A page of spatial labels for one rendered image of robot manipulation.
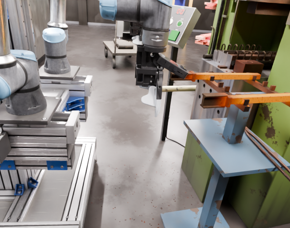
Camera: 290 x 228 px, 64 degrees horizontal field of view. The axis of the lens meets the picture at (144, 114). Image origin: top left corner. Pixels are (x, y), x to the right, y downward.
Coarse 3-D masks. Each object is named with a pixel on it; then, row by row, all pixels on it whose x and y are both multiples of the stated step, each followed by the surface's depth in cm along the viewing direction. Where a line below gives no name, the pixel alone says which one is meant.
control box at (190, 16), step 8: (176, 8) 174; (184, 8) 169; (192, 8) 164; (176, 16) 172; (184, 16) 167; (192, 16) 164; (176, 24) 170; (184, 24) 166; (192, 24) 167; (184, 32) 165; (168, 40) 172; (176, 40) 167; (184, 40) 168
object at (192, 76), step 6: (192, 72) 99; (174, 78) 98; (180, 78) 98; (186, 78) 99; (192, 78) 98; (198, 78) 99; (204, 78) 100; (216, 78) 101; (222, 78) 102; (228, 78) 103; (234, 78) 103; (240, 78) 104; (246, 78) 105; (258, 78) 106
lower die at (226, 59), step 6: (216, 54) 146; (222, 54) 140; (228, 54) 134; (234, 54) 134; (240, 54) 135; (246, 54) 136; (264, 54) 140; (270, 54) 142; (216, 60) 146; (222, 60) 140; (228, 60) 134; (234, 60) 132; (258, 60) 136; (228, 66) 134; (264, 66) 139; (270, 66) 140
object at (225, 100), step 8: (208, 96) 75; (216, 96) 76; (224, 96) 77; (232, 96) 79; (240, 96) 80; (248, 96) 80; (256, 96) 81; (264, 96) 82; (272, 96) 82; (280, 96) 83; (288, 96) 84; (200, 104) 79; (208, 104) 78; (216, 104) 78; (224, 104) 79
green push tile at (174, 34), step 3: (174, 30) 169; (171, 33) 170; (174, 33) 169; (177, 33) 167; (171, 36) 170; (174, 36) 168; (177, 36) 167; (168, 39) 172; (171, 39) 169; (174, 39) 167
